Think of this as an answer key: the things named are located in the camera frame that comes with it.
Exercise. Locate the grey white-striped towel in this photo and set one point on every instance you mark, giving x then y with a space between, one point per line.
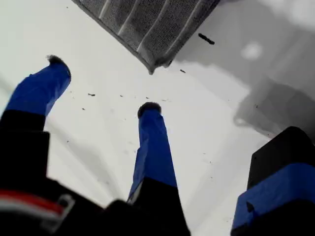
152 29

